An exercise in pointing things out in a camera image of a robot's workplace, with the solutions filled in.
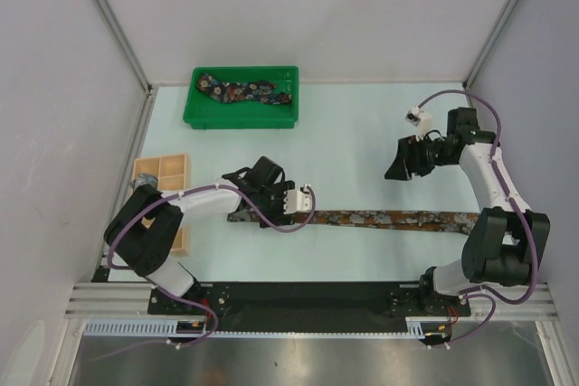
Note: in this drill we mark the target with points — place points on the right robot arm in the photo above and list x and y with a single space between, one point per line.
502 254

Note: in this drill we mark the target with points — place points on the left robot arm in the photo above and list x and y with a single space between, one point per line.
142 233

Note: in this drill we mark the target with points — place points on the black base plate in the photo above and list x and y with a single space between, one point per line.
327 305

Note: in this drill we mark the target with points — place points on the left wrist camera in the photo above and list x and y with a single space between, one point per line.
298 200

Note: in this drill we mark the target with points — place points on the white cable duct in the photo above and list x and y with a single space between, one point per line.
400 328

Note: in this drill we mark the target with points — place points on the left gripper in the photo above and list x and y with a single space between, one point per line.
280 189

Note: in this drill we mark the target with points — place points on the orange grey patterned tie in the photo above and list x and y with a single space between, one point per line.
449 222

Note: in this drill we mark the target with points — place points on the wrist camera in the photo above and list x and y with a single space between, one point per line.
298 200
421 120

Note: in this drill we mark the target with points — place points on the green plastic bin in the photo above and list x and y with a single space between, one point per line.
201 112

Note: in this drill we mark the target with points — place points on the wooden compartment box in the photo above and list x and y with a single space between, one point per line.
172 174

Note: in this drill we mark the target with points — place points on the dark floral tie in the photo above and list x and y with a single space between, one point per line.
229 92

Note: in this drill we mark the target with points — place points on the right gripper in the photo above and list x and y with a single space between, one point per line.
408 160

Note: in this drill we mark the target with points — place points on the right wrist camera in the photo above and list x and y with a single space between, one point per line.
421 120

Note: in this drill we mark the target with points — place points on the rolled grey tie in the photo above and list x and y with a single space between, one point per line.
143 179

